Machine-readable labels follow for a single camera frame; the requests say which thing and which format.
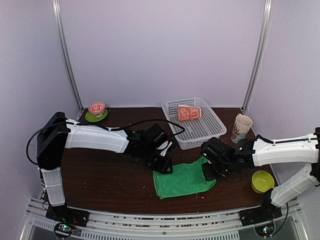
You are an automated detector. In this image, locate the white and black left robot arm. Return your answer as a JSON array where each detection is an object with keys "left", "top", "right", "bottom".
[{"left": 32, "top": 111, "right": 174, "bottom": 222}]

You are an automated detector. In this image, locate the red patterned ceramic bowl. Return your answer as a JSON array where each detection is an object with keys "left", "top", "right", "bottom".
[{"left": 88, "top": 102, "right": 106, "bottom": 117}]

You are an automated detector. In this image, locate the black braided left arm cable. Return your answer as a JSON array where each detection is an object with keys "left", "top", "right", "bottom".
[{"left": 26, "top": 118, "right": 186, "bottom": 166}]

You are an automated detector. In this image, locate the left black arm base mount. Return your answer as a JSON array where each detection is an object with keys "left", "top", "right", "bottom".
[{"left": 45, "top": 203, "right": 90, "bottom": 227}]

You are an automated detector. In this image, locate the cream patterned ceramic mug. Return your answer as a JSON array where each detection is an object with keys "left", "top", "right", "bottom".
[{"left": 230, "top": 113, "right": 253, "bottom": 144}]

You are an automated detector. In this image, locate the lime green bowl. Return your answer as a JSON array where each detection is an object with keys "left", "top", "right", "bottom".
[{"left": 251, "top": 170, "right": 275, "bottom": 194}]

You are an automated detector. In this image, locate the right aluminium frame post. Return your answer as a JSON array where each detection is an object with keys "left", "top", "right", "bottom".
[{"left": 242, "top": 0, "right": 274, "bottom": 114}]

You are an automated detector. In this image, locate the orange bunny pattern towel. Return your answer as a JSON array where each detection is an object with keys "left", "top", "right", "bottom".
[{"left": 177, "top": 105, "right": 202, "bottom": 122}]

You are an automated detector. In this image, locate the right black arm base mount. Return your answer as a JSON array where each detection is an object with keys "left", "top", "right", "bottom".
[{"left": 238, "top": 199, "right": 282, "bottom": 227}]

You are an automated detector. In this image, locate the aluminium frame post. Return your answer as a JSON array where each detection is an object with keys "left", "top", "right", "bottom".
[
  {"left": 52, "top": 0, "right": 84, "bottom": 112},
  {"left": 242, "top": 0, "right": 274, "bottom": 114}
]

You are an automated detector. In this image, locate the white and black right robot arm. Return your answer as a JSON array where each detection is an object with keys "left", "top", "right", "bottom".
[{"left": 200, "top": 128, "right": 320, "bottom": 221}]

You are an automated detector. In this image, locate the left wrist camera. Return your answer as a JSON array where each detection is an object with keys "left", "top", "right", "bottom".
[{"left": 158, "top": 141, "right": 176, "bottom": 157}]

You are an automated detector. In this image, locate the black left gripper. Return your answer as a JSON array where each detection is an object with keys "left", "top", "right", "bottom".
[{"left": 140, "top": 144, "right": 174, "bottom": 175}]

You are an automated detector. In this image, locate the left aluminium frame post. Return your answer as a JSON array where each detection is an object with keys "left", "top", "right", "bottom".
[{"left": 52, "top": 0, "right": 84, "bottom": 112}]

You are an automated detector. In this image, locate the green saucer plate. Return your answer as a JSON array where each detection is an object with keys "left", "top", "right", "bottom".
[{"left": 84, "top": 109, "right": 108, "bottom": 123}]

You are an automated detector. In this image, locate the white plastic mesh basket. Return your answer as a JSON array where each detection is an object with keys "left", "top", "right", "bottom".
[{"left": 161, "top": 97, "right": 227, "bottom": 150}]

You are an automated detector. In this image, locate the front aluminium rail base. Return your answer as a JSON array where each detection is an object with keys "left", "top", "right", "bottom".
[{"left": 21, "top": 197, "right": 308, "bottom": 240}]

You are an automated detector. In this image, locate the green microfiber towel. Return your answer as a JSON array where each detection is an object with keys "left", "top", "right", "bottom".
[{"left": 153, "top": 157, "right": 217, "bottom": 200}]

